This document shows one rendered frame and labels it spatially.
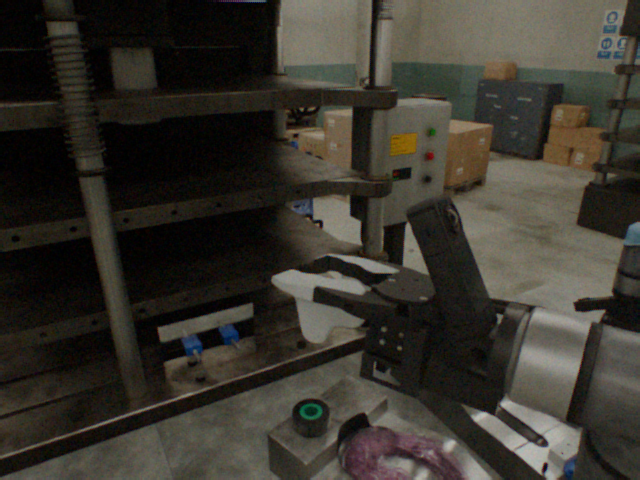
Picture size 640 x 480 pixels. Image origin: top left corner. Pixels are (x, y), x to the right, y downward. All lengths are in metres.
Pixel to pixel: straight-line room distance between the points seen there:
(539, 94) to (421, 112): 6.27
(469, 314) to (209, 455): 0.90
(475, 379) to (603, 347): 0.09
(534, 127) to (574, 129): 0.56
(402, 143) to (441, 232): 1.23
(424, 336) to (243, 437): 0.87
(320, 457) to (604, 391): 0.73
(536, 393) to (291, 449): 0.71
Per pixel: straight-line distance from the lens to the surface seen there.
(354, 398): 1.12
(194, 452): 1.19
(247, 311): 1.40
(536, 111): 7.85
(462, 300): 0.37
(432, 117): 1.64
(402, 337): 0.40
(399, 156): 1.58
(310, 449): 1.02
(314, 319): 0.42
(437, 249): 0.36
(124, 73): 1.43
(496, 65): 8.26
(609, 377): 0.36
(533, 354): 0.36
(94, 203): 1.14
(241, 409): 1.27
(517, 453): 1.11
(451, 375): 0.40
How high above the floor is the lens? 1.65
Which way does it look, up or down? 24 degrees down
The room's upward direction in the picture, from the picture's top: straight up
